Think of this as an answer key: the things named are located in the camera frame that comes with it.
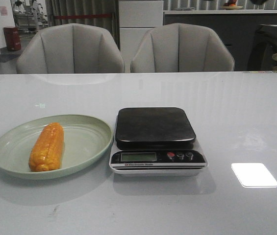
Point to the orange corn cob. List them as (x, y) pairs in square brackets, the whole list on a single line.
[(46, 154)]

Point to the black silver kitchen scale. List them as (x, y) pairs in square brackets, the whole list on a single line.
[(155, 141)]

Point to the right grey upholstered chair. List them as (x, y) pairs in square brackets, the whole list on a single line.
[(180, 47)]

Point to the grey upholstered chair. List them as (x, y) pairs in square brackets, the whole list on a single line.
[(71, 48), (180, 47)]

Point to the left grey upholstered chair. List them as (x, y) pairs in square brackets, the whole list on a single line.
[(71, 48)]

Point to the light green plate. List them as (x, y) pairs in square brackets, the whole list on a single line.
[(86, 140)]

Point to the white drawer cabinet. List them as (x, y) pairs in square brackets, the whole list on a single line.
[(136, 17)]

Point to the red barrier belt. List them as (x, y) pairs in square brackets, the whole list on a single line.
[(74, 17)]

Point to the grey counter with white top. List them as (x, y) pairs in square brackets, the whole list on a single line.
[(235, 27)]

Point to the fruit bowl on counter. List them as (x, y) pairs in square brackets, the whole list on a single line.
[(231, 5)]

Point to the dark appliance at right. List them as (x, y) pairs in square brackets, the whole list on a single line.
[(264, 46)]

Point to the pink wall notice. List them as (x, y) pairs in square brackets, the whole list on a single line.
[(3, 11)]

